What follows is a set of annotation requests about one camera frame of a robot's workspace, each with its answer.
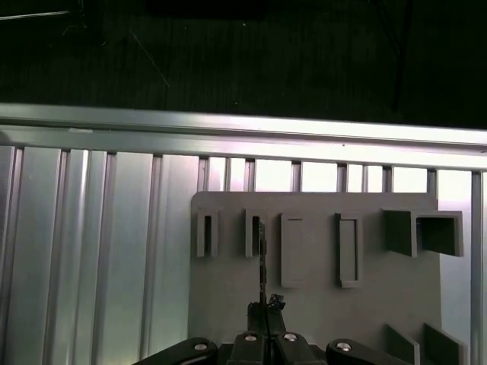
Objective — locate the grey parts rack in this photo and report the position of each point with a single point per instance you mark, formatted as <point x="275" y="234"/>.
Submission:
<point x="323" y="304"/>

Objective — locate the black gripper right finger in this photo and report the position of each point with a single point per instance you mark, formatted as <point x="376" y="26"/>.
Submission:
<point x="293" y="348"/>

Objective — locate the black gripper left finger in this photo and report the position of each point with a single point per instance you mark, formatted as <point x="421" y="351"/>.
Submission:
<point x="249" y="346"/>

